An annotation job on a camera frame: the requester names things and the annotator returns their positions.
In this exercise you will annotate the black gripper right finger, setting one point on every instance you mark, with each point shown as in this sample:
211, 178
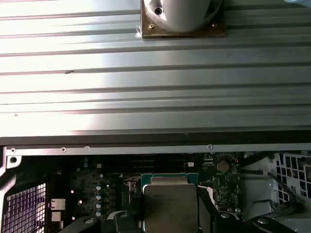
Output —
206, 218

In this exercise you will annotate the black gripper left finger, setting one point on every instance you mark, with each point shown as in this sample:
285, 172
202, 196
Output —
124, 223

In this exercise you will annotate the silver green CPU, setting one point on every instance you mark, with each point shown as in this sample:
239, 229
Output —
170, 206

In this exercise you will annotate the black RAM slot row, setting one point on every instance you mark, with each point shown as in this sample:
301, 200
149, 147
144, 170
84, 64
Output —
158, 162

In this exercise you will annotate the round coin battery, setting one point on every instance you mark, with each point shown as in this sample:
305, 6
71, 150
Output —
222, 166

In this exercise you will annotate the green motherboard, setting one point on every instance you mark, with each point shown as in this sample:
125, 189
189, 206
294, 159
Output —
109, 170

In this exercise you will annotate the black open PC case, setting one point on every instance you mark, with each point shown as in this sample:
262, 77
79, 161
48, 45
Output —
145, 142

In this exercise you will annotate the brown square base plate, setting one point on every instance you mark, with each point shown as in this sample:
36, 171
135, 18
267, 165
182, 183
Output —
184, 35

